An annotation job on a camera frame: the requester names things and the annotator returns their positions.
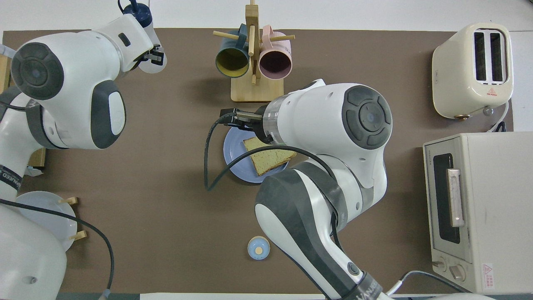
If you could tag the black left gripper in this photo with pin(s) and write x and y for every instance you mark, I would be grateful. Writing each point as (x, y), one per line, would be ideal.
(140, 63)

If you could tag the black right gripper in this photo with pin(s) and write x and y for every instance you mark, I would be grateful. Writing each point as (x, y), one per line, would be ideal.
(252, 128)

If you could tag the translucent seasoning bottle navy cap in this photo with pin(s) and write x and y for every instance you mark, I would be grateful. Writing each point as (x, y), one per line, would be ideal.
(157, 66)

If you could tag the toasted bread slice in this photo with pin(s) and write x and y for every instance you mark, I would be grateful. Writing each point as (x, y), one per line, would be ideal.
(268, 158)

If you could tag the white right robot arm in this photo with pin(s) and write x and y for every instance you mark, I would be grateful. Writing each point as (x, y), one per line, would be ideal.
(333, 125)

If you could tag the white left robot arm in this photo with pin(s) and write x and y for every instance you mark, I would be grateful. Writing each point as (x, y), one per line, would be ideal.
(70, 91)

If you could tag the blue round plate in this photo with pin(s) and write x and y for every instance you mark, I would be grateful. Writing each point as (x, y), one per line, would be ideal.
(235, 166)

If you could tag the wooden plate rack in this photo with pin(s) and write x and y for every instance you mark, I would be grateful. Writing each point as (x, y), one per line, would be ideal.
(68, 201)

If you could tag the grey round plate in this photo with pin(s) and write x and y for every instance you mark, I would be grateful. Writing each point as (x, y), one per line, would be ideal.
(46, 208)

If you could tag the wooden mug tree stand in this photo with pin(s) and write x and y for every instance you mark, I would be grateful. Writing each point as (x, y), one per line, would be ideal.
(258, 91)

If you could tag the teal mug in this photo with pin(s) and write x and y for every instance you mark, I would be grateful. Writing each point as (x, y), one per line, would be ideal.
(232, 62)

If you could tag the pink mug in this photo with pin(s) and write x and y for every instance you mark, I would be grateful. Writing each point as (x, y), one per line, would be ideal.
(275, 62)

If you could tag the brown table mat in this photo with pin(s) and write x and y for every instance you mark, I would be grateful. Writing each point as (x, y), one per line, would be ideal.
(125, 166)

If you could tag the small blue call bell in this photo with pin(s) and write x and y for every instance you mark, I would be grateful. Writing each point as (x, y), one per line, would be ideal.
(258, 248)

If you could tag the white checked cloth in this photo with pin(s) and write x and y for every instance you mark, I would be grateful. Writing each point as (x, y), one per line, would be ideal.
(34, 171)

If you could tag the cream two-slot toaster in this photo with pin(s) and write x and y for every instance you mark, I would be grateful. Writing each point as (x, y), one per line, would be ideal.
(458, 75)

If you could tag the white toaster oven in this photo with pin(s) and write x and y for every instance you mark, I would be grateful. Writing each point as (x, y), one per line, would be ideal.
(495, 200)

